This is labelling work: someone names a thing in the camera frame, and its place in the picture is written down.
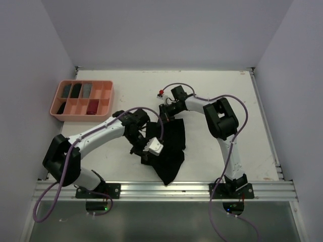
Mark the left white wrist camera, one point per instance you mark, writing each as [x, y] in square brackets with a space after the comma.
[154, 146]

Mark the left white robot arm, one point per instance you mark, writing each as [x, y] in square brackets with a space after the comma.
[64, 155]

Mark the pink divided organizer tray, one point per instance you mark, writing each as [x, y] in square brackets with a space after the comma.
[75, 110]

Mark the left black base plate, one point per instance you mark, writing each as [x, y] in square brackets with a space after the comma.
[113, 190]

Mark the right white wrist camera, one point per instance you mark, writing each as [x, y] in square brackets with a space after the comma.
[161, 95]

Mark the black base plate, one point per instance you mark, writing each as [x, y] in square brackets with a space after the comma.
[232, 189]
[113, 190]

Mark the dark red rolled underwear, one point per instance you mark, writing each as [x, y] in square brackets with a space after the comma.
[92, 107]

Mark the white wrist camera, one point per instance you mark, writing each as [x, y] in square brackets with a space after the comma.
[161, 95]
[154, 146]

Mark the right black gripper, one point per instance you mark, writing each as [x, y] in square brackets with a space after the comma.
[164, 113]

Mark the grey striped rolled underwear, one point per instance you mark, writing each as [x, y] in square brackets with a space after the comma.
[66, 91]

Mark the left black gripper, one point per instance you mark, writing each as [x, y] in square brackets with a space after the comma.
[139, 151]

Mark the aluminium mounting rail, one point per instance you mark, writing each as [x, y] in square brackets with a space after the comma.
[270, 191]

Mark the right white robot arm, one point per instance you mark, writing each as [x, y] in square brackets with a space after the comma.
[222, 124]

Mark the grey striped underwear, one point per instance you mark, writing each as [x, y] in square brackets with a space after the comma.
[86, 90]
[66, 91]

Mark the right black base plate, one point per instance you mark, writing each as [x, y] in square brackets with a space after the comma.
[232, 189]

